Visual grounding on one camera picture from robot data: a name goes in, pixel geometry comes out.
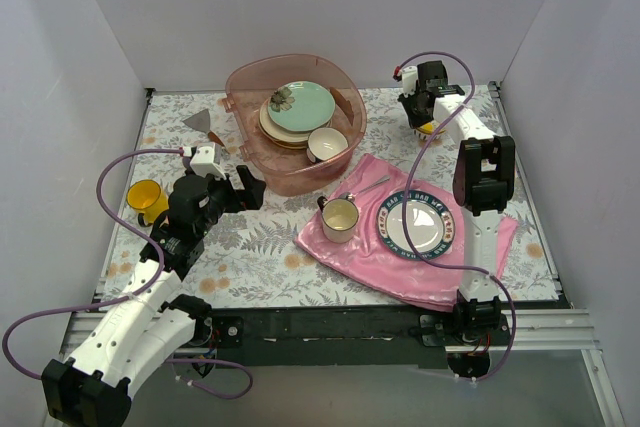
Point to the light green plate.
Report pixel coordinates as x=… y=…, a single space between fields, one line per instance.
x=301 y=106

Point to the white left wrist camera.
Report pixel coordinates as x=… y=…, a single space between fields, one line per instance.
x=203 y=160

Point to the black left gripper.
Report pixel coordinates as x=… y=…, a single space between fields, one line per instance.
x=238 y=192

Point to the metal spatula wooden handle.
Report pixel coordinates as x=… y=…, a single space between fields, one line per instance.
x=200 y=122

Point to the cream and yellow floral plate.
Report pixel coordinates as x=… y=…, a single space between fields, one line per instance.
x=287 y=145

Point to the cream divided plate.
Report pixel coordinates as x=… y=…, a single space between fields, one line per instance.
x=265 y=129

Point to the yellow enamel mug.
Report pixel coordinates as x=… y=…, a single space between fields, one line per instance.
x=148 y=199

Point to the pink satin cloth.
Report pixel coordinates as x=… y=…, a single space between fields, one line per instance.
x=365 y=258

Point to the silver spoon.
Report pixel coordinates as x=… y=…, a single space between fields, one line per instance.
x=350 y=196

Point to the pink translucent plastic bin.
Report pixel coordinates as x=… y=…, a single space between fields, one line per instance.
x=289 y=172

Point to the green rimmed white plate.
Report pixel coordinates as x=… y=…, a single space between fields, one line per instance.
x=431 y=225

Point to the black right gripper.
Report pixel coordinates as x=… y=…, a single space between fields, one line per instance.
x=419 y=110

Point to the yellow sun patterned bowl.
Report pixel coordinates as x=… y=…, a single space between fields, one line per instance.
x=426 y=130

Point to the cream enamel mug black rim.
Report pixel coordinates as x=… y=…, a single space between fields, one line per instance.
x=339 y=219

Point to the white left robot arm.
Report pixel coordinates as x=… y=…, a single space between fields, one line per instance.
x=96 y=384

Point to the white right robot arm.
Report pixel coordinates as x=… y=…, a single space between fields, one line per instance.
x=483 y=184

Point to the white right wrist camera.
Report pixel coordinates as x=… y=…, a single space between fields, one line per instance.
x=408 y=78

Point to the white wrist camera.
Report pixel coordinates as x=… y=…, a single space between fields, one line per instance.
x=203 y=160
x=408 y=78

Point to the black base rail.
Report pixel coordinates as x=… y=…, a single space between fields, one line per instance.
x=334 y=336

